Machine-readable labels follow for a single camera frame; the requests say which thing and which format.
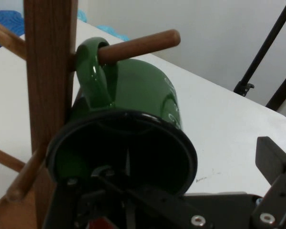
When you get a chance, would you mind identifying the black tripod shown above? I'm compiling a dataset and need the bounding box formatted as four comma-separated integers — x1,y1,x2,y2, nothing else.
233,0,286,113

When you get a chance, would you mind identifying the light blue foam tile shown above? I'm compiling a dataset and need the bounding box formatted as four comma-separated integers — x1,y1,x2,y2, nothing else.
76,9,130,42

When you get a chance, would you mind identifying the green enamel mug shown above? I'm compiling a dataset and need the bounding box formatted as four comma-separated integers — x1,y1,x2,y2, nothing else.
45,37,198,197

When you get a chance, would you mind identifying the dark blue foam tile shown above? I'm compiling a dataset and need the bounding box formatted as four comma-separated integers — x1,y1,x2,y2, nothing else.
0,10,27,37

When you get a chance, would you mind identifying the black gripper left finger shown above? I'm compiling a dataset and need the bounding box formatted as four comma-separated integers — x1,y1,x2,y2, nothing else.
42,146,213,229

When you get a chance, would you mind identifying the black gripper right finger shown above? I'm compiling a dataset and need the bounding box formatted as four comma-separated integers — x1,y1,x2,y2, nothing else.
250,136,286,229

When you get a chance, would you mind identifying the brown wooden mug tree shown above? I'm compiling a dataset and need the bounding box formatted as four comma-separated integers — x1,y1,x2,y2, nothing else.
0,0,181,229

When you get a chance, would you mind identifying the red enamel mug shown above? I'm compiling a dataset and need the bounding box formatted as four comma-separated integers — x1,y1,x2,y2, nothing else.
88,215,115,229

